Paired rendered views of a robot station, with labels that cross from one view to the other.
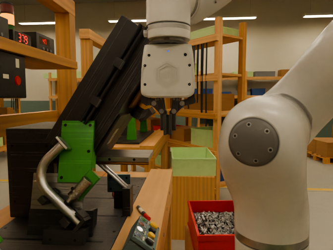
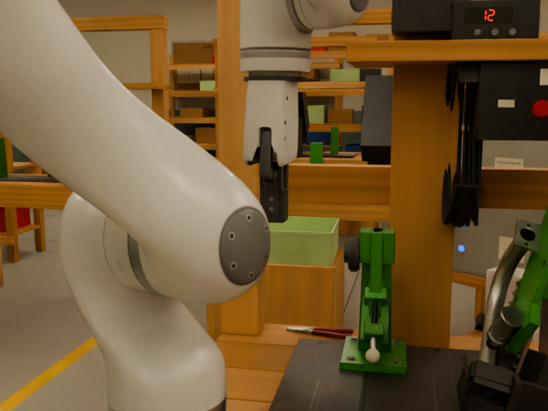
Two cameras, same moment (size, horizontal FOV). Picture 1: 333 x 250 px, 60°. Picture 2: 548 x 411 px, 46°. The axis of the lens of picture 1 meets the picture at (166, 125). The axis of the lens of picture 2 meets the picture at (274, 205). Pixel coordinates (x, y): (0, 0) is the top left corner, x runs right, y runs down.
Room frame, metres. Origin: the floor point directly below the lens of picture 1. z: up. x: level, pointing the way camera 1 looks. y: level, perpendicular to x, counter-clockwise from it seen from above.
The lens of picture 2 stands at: (0.66, -0.79, 1.43)
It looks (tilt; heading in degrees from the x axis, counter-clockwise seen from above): 9 degrees down; 97
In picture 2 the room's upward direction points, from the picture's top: straight up
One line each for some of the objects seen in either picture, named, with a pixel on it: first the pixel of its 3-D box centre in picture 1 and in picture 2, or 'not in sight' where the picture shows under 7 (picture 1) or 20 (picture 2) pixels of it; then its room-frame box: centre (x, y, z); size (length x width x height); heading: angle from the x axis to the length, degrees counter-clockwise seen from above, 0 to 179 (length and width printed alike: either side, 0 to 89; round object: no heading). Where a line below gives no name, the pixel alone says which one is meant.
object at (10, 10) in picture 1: (7, 9); not in sight; (1.22, 0.65, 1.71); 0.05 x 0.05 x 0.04
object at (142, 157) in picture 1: (103, 156); not in sight; (1.15, 0.26, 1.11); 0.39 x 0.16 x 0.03; 86
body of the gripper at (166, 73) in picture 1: (168, 68); (274, 117); (0.56, 0.00, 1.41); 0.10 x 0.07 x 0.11; 85
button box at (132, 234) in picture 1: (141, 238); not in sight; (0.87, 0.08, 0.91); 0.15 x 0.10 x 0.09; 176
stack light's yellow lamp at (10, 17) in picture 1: (7, 20); not in sight; (1.22, 0.65, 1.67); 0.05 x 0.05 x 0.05
